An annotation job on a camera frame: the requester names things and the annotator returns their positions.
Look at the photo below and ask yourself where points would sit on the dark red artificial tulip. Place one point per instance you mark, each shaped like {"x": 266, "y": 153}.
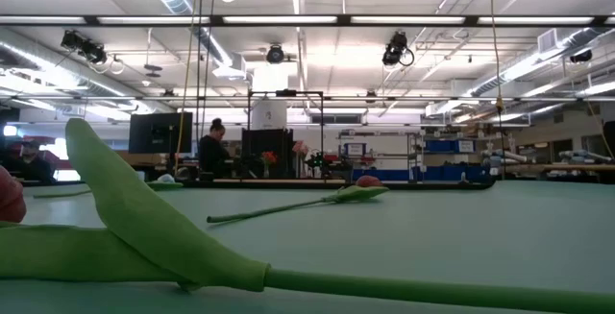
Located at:
{"x": 358, "y": 194}
{"x": 144, "y": 227}

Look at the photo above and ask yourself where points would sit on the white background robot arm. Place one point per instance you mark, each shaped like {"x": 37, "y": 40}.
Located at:
{"x": 509, "y": 156}
{"x": 579, "y": 155}

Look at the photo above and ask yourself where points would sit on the black background robot arm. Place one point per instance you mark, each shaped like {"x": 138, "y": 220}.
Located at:
{"x": 319, "y": 161}

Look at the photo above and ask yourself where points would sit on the pink background flowers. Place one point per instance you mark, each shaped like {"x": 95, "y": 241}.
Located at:
{"x": 300, "y": 148}

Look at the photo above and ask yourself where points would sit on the orange background flowers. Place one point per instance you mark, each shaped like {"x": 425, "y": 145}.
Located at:
{"x": 269, "y": 158}

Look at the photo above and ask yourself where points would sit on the small black ceiling fixture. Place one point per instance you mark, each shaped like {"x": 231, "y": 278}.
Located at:
{"x": 580, "y": 56}

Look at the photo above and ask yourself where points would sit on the blue storage bin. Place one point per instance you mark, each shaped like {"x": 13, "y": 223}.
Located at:
{"x": 442, "y": 146}

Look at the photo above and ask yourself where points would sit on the black beam with light panels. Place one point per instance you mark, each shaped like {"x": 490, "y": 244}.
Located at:
{"x": 278, "y": 19}

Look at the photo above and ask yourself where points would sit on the blue barrier panel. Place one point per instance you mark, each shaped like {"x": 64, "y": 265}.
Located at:
{"x": 432, "y": 174}

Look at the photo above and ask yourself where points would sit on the wooden workbench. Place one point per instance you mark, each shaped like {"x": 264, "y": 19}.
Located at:
{"x": 552, "y": 166}

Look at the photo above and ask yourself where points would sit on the framed white sign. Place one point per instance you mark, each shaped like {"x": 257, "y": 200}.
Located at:
{"x": 355, "y": 150}

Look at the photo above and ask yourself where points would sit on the white cylinder column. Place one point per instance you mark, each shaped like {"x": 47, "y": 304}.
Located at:
{"x": 269, "y": 114}

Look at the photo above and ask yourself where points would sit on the black screen panel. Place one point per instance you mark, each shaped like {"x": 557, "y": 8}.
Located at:
{"x": 266, "y": 151}

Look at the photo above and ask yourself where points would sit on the teal table mat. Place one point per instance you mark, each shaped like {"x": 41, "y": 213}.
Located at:
{"x": 480, "y": 256}

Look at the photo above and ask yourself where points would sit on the person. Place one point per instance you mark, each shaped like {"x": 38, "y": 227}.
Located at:
{"x": 31, "y": 165}
{"x": 211, "y": 153}

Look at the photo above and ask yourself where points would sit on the black monitor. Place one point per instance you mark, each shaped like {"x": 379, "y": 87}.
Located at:
{"x": 161, "y": 134}

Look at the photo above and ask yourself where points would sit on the black overhead camera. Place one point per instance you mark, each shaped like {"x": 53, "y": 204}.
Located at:
{"x": 394, "y": 50}

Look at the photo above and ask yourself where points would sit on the round black ceiling camera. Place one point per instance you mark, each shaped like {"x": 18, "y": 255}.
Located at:
{"x": 275, "y": 55}

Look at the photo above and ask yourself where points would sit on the black ceiling camera cluster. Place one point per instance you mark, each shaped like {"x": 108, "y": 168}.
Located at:
{"x": 89, "y": 52}

